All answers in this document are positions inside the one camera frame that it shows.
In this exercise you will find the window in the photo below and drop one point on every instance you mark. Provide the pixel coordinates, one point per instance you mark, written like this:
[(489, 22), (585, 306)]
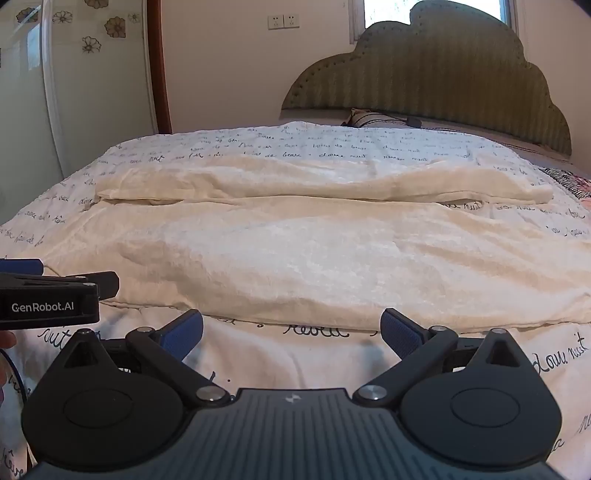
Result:
[(383, 11)]

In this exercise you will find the brown wooden door frame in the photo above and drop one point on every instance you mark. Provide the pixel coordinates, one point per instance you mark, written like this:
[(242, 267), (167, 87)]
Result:
[(159, 64)]

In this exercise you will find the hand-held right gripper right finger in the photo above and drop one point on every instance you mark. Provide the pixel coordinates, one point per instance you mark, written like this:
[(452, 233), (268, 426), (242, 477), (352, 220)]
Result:
[(400, 333)]

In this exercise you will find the floral patterned pillow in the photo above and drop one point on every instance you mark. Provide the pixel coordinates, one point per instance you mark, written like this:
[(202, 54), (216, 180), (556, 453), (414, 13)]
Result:
[(570, 187)]

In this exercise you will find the green striped upholstered headboard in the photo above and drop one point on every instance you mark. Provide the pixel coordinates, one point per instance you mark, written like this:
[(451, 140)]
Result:
[(429, 74)]

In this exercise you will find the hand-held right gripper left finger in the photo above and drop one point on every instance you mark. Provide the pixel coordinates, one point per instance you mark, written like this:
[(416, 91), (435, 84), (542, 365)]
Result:
[(185, 333)]

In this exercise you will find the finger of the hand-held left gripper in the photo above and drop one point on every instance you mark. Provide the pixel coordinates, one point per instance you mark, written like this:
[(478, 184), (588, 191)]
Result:
[(21, 266), (92, 282)]

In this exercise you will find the flower-decal wardrobe door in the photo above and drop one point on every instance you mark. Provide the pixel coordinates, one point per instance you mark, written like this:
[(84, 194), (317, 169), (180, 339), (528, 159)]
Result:
[(69, 101)]

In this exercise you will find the person's left hand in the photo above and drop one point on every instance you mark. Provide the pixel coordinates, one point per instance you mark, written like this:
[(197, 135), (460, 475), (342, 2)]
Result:
[(5, 344)]

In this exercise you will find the white script-printed blanket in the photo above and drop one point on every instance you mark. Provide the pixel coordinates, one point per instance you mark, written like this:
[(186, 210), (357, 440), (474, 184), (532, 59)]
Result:
[(286, 369)]

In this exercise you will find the small black device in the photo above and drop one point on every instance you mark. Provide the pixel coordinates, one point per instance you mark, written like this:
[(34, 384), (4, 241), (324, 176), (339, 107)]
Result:
[(413, 122)]

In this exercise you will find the white wall socket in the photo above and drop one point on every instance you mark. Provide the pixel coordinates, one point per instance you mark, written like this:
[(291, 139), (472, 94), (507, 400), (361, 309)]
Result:
[(291, 21), (275, 21)]

